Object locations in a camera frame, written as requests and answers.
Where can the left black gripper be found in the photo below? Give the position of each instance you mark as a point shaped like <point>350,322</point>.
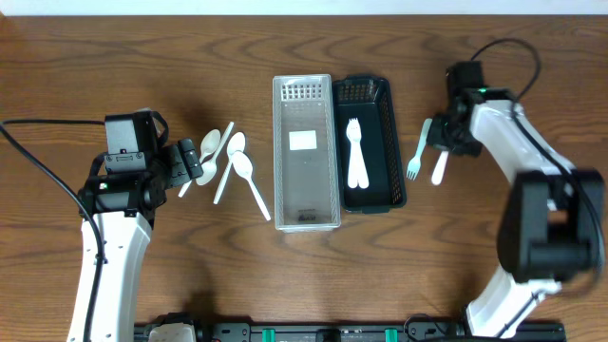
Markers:
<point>178,164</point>

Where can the white plastic spoon bowl down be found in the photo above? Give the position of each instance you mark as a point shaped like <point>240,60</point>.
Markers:
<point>210,167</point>

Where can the white plastic fork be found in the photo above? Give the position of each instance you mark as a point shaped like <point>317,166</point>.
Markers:
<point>363,178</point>
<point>439,169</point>

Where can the white label in basket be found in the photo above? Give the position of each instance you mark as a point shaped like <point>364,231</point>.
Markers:
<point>302,140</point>

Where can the short white plastic spoon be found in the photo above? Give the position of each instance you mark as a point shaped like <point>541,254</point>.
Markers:
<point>354,136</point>

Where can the dark green plastic basket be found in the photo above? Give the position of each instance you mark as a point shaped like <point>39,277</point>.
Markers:
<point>368,99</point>

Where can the clear plastic basket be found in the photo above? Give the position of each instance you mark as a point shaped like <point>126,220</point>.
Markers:
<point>305,181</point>

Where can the white plastic spoon near basket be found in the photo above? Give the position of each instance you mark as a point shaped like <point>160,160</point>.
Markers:
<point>245,169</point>

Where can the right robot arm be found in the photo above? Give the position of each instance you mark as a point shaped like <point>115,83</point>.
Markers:
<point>551,225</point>

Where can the pale green plastic fork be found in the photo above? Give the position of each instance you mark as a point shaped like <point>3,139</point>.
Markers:
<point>414,163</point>

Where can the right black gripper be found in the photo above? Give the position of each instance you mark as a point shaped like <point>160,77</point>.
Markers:
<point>440,133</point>

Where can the white plastic spoon far left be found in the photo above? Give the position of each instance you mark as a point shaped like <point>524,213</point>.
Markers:
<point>209,144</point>

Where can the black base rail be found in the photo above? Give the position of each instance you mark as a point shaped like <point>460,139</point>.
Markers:
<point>181,327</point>

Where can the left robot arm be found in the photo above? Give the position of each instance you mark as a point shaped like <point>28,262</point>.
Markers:
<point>121,196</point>

